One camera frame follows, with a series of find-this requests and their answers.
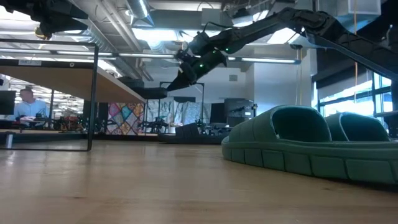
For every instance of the silver cylindrical leg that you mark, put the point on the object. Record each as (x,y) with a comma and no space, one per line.
(8,140)

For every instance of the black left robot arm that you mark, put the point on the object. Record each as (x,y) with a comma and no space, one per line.
(18,7)

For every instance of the person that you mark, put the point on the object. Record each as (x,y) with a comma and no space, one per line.
(31,107)

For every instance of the black monitor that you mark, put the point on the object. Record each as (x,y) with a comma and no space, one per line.
(7,102)

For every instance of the colourful patchwork quilt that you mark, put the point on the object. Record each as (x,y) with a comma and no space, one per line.
(124,119)

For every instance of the black background gantry frame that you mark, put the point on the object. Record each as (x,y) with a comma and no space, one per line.
(199,102)

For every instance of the white shelf label sticker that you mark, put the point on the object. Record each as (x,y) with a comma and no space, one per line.
(29,62)

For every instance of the background robot arms red parts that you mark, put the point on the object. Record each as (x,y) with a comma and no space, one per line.
(70,123)

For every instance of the black equipment cabinet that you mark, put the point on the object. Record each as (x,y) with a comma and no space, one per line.
(237,109)

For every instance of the grey wall vent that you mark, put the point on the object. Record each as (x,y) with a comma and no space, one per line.
(233,77)

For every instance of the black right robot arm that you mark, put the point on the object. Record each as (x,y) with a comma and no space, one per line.
(280,21)

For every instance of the wooden shelf black metal frame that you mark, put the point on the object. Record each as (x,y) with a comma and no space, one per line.
(62,81)

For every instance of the grey ceiling box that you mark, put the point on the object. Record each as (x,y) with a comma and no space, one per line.
(211,15)

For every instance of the background workbench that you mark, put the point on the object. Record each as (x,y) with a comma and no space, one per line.
(46,137)

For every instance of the long ceiling tube light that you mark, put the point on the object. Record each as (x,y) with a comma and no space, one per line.
(84,53)
(146,55)
(267,60)

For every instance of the black dome camera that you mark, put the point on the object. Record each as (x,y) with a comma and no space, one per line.
(296,46)

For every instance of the ribbed silver air duct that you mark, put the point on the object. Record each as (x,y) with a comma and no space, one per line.
(96,37)

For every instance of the round silver air duct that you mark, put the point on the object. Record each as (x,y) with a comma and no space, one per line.
(140,11)

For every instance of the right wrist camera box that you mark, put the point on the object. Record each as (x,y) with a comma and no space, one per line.
(200,42)

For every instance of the black window frame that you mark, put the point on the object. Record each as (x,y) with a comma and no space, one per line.
(373,93)

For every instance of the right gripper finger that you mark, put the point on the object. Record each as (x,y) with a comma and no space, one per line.
(186,76)
(183,57)

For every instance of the green rubber slide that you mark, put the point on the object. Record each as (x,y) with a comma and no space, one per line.
(280,158)
(357,129)

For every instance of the background robot station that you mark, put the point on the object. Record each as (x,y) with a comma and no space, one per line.
(155,126)

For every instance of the white crinkled sheet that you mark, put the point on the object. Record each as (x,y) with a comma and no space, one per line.
(186,112)

